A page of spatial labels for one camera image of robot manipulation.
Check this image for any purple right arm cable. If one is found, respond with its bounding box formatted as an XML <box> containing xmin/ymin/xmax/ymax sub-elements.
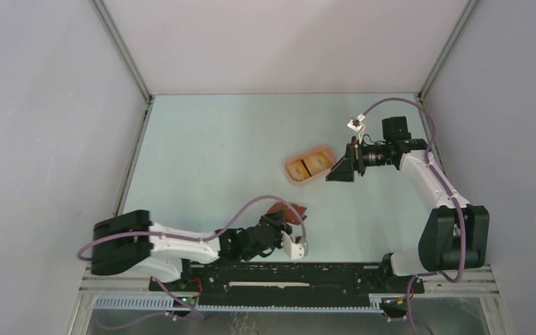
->
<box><xmin>360</xmin><ymin>97</ymin><xmax>468</xmax><ymax>335</ymax></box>

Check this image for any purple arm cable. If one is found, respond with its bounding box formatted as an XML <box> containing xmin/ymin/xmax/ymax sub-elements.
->
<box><xmin>77</xmin><ymin>194</ymin><xmax>308</xmax><ymax>322</ymax></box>
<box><xmin>360</xmin><ymin>97</ymin><xmax>468</xmax><ymax>335</ymax></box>

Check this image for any aluminium frame rail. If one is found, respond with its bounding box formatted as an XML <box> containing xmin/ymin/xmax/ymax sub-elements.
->
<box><xmin>79</xmin><ymin>263</ymin><xmax>500</xmax><ymax>298</ymax></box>

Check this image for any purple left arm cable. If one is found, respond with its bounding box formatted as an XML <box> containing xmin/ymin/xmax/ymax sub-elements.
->
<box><xmin>77</xmin><ymin>194</ymin><xmax>308</xmax><ymax>322</ymax></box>

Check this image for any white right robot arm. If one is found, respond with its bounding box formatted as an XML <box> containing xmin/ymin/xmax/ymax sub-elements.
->
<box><xmin>326</xmin><ymin>117</ymin><xmax>490</xmax><ymax>292</ymax></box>

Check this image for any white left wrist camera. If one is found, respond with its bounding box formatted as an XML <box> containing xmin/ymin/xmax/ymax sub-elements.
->
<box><xmin>281</xmin><ymin>231</ymin><xmax>308</xmax><ymax>260</ymax></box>

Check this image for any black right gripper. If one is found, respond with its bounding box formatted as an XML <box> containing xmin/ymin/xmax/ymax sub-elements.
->
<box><xmin>326</xmin><ymin>136</ymin><xmax>392</xmax><ymax>182</ymax></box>

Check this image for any brown leather card holder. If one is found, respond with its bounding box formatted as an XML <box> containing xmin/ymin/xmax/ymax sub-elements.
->
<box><xmin>267</xmin><ymin>202</ymin><xmax>307</xmax><ymax>225</ymax></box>

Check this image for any pink plastic tray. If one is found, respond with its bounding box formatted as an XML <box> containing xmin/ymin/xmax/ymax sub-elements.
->
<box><xmin>284</xmin><ymin>144</ymin><xmax>338</xmax><ymax>186</ymax></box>

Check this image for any white cable duct strip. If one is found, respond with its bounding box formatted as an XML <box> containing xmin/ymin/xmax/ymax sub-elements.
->
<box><xmin>92</xmin><ymin>295</ymin><xmax>382</xmax><ymax>313</ymax></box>

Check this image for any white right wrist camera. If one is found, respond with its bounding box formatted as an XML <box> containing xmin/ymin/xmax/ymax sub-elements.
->
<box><xmin>347</xmin><ymin>114</ymin><xmax>366</xmax><ymax>141</ymax></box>

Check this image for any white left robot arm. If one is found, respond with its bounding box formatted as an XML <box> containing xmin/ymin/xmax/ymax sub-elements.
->
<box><xmin>91</xmin><ymin>210</ymin><xmax>307</xmax><ymax>291</ymax></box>

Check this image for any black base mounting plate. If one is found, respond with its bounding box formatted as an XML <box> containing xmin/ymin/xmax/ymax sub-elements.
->
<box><xmin>164</xmin><ymin>262</ymin><xmax>425</xmax><ymax>308</ymax></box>

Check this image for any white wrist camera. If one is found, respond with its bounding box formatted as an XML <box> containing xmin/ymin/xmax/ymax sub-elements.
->
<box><xmin>281</xmin><ymin>231</ymin><xmax>308</xmax><ymax>260</ymax></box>
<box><xmin>347</xmin><ymin>114</ymin><xmax>366</xmax><ymax>141</ymax></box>

